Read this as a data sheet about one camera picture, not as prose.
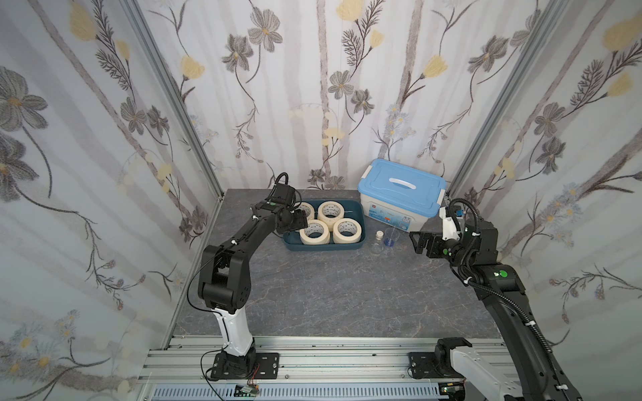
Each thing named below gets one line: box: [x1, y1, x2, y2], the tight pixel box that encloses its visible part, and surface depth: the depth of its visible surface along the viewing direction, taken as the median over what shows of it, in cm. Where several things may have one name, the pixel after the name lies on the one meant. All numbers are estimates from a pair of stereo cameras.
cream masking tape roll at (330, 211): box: [317, 200, 346, 233], surface depth 109 cm
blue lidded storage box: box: [357, 158, 447, 233], surface depth 103 cm
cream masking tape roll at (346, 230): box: [332, 218, 362, 244], surface depth 100 cm
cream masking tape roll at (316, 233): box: [299, 219, 331, 245], surface depth 100 cm
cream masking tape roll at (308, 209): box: [293, 202, 316, 221], surface depth 108 cm
